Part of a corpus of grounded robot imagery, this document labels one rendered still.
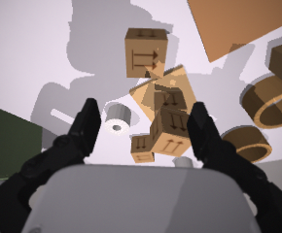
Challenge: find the square wooden board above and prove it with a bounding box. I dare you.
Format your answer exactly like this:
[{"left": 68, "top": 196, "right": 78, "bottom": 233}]
[{"left": 129, "top": 65, "right": 196, "bottom": 122}]

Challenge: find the brown rectangular board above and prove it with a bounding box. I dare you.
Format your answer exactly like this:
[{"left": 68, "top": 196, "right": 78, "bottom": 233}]
[{"left": 188, "top": 0, "right": 282, "bottom": 63}]

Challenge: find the brown wooden ring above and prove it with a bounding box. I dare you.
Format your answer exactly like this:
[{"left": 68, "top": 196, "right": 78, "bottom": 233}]
[
  {"left": 222, "top": 127, "right": 272, "bottom": 163},
  {"left": 242, "top": 76, "right": 282, "bottom": 129}
]

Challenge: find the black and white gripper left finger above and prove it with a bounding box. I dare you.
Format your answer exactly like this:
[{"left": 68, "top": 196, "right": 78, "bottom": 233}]
[{"left": 0, "top": 98, "right": 102, "bottom": 233}]

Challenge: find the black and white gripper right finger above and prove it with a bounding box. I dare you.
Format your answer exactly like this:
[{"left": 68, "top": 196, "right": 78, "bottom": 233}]
[{"left": 187, "top": 102, "right": 282, "bottom": 233}]

